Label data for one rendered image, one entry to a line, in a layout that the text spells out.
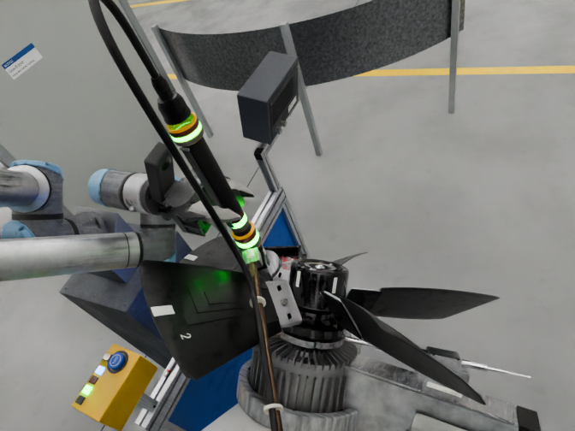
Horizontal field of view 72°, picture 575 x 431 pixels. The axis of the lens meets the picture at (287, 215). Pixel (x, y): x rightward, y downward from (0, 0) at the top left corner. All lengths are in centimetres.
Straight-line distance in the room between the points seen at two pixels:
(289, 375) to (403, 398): 20
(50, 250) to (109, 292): 54
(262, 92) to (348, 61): 129
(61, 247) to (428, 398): 71
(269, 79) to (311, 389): 97
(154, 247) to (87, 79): 191
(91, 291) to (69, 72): 153
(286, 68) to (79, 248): 90
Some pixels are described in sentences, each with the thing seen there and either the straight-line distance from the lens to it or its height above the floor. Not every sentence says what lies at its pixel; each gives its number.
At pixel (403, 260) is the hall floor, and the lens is 227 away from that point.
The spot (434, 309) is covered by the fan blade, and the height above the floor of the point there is 105.
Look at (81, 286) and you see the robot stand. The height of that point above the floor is 100.
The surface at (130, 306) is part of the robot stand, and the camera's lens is 129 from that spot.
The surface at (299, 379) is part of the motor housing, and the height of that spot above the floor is 117.
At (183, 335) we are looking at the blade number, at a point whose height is 142.
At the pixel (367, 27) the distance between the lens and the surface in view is 251.
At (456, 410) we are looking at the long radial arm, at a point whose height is 114.
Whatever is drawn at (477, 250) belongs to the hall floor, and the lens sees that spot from 232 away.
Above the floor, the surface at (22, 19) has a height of 142.
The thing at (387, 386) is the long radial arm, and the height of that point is 114.
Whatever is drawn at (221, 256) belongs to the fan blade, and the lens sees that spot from 97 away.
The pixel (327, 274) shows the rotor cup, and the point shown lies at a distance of 77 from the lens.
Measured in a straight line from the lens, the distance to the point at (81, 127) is 266.
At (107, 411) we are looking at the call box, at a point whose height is 107.
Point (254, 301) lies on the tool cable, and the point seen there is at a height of 137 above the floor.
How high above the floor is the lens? 190
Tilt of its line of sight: 47 degrees down
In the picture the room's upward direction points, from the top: 23 degrees counter-clockwise
